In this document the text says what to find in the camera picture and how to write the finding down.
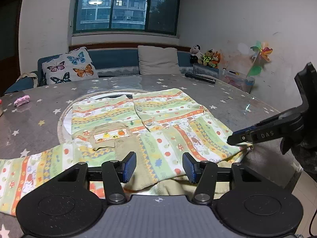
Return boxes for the gloved right hand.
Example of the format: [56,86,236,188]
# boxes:
[291,131,316,178]

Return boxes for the grey star-pattern tablecloth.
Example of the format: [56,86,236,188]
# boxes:
[0,74,303,238]

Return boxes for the brown bear plush toy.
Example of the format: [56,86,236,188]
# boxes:
[198,49,216,68]

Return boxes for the beige sofa pillow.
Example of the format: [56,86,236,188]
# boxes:
[137,46,181,75]

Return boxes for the orange fox plush toy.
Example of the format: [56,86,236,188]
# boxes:
[212,51,221,68]

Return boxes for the dark wooden door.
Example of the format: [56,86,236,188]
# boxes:
[1,0,23,95]

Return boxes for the blue sofa bench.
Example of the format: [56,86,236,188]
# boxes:
[4,48,221,95]

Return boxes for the butterfly print pillow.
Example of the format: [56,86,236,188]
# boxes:
[42,47,98,84]

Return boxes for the patterned green children's cardigan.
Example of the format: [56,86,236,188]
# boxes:
[1,89,250,215]

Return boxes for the panda plush toy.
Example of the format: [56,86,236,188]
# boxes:
[190,44,203,64]

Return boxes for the black remote control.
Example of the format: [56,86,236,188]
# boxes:
[185,73,216,84]

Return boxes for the clear plastic storage box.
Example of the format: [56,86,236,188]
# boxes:
[219,68,255,93]

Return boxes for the colourful paper pinwheel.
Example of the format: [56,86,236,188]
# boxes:
[247,41,273,76]

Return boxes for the pink toy pig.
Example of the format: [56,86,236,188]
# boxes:
[13,95,30,107]

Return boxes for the window with green frame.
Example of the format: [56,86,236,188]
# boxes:
[74,0,180,36]

